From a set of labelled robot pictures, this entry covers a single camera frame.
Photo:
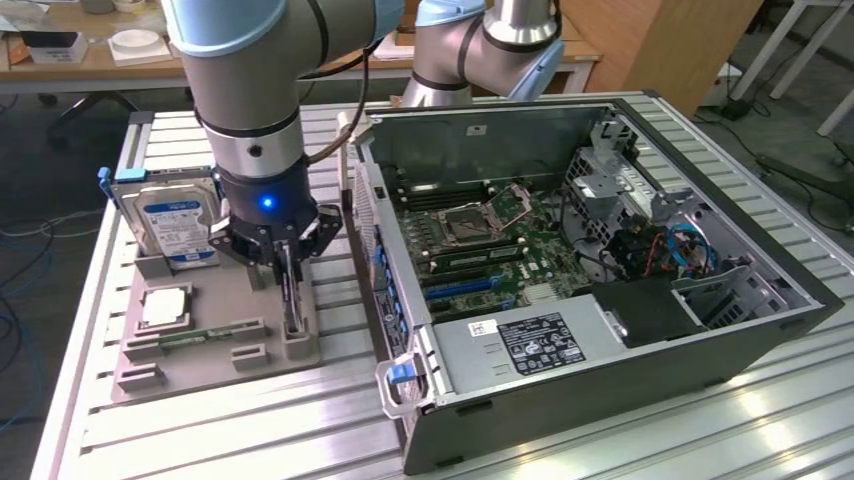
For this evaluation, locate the silver metal disk bay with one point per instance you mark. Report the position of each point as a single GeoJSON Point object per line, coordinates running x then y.
{"type": "Point", "coordinates": [600, 190]}

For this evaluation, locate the RAM stick with black chips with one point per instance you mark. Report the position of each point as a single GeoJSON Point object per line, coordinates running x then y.
{"type": "Point", "coordinates": [474, 257]}

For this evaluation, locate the CPU socket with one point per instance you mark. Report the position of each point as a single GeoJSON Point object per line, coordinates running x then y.
{"type": "Point", "coordinates": [467, 225]}

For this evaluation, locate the green motherboard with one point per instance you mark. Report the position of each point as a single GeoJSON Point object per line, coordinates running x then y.
{"type": "Point", "coordinates": [534, 240]}

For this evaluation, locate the blue disk caddy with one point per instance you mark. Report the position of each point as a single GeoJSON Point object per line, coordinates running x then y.
{"type": "Point", "coordinates": [129, 175]}

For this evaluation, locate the black RAM slot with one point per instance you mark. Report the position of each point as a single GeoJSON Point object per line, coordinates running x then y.
{"type": "Point", "coordinates": [447, 201]}
{"type": "Point", "coordinates": [443, 189]}

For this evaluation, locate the white table frame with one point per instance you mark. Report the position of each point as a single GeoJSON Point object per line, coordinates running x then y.
{"type": "Point", "coordinates": [800, 40]}

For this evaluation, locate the white boxes on desk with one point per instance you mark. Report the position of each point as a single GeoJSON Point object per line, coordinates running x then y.
{"type": "Point", "coordinates": [139, 47]}

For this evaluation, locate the grey cup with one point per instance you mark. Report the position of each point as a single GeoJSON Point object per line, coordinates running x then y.
{"type": "Point", "coordinates": [97, 6]}

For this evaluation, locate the green RAM stick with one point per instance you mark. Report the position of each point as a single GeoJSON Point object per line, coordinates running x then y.
{"type": "Point", "coordinates": [193, 336]}

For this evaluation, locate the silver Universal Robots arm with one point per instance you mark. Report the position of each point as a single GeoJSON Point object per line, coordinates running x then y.
{"type": "Point", "coordinates": [247, 100]}

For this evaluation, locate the blue expansion slot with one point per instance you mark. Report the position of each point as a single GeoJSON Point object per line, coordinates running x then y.
{"type": "Point", "coordinates": [460, 291]}

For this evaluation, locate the wooden cabinet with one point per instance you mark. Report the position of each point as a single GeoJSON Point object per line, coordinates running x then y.
{"type": "Point", "coordinates": [667, 50]}

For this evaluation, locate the hard disk with blue label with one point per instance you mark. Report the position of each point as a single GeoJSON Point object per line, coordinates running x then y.
{"type": "Point", "coordinates": [169, 225]}

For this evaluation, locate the black chair base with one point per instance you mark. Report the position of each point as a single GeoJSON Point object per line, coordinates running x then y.
{"type": "Point", "coordinates": [87, 107]}

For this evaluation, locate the white box with black lid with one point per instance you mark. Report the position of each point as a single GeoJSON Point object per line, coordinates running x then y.
{"type": "Point", "coordinates": [53, 47]}

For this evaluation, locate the black floor stand base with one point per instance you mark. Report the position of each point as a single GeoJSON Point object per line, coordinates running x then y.
{"type": "Point", "coordinates": [807, 175]}

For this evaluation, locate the wooden desk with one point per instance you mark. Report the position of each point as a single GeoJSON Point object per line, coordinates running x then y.
{"type": "Point", "coordinates": [387, 67]}
{"type": "Point", "coordinates": [100, 75]}

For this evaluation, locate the silver CPU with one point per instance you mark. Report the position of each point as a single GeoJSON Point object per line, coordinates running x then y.
{"type": "Point", "coordinates": [163, 305]}

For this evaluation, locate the black power adapter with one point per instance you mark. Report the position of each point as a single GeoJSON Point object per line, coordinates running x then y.
{"type": "Point", "coordinates": [735, 110]}

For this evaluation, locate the graphics card with metal bracket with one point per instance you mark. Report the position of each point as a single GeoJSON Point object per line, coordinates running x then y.
{"type": "Point", "coordinates": [293, 305]}

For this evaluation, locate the grey power supply unit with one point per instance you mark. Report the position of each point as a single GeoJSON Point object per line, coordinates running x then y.
{"type": "Point", "coordinates": [467, 360]}

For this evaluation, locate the grey parts rack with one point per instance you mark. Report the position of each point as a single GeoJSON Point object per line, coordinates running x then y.
{"type": "Point", "coordinates": [220, 320]}

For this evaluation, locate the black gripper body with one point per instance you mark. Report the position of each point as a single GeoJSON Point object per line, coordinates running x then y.
{"type": "Point", "coordinates": [267, 200]}

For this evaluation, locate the white paper stack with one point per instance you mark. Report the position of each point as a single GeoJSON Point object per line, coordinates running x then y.
{"type": "Point", "coordinates": [396, 50]}

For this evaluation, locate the silver chipset heatsink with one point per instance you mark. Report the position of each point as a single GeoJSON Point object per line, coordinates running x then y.
{"type": "Point", "coordinates": [542, 295]}

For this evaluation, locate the black open PC case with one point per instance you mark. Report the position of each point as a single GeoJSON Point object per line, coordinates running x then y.
{"type": "Point", "coordinates": [567, 425]}

